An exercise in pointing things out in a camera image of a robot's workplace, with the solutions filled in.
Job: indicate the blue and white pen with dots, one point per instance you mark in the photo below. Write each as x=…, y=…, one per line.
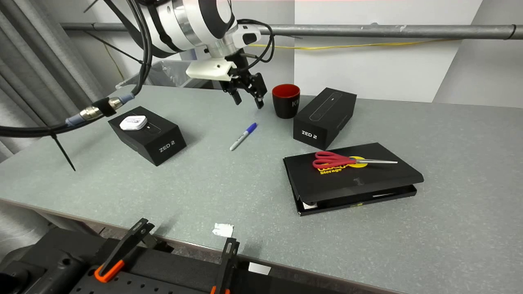
x=244, y=136

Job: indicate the red and black mug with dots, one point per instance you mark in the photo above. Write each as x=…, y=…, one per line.
x=286, y=100

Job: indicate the white power adapter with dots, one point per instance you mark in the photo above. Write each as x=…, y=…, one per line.
x=132, y=123

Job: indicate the small white paper scrap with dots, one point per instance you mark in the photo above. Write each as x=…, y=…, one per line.
x=222, y=229

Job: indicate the black folder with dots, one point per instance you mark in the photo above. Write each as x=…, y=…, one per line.
x=353, y=182

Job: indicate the black box with adapter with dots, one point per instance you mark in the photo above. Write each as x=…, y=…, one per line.
x=152, y=139

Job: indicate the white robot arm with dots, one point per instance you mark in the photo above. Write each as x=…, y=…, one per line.
x=190, y=22

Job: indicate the black orange-tipped clamp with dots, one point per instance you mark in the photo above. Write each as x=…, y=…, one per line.
x=227, y=267
x=123, y=250

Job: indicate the white panel board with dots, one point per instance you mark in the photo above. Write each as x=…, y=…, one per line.
x=381, y=66

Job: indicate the red and yellow scissors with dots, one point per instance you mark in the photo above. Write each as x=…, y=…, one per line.
x=332, y=162

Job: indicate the plain black box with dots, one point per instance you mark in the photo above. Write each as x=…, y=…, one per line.
x=324, y=116

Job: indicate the grey metal pipe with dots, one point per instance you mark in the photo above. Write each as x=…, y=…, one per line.
x=381, y=31

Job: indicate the white label sticker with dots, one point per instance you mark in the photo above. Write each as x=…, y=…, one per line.
x=258, y=268

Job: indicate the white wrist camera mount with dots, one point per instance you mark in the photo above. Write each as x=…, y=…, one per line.
x=209, y=69

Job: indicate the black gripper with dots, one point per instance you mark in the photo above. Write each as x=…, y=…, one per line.
x=239, y=67

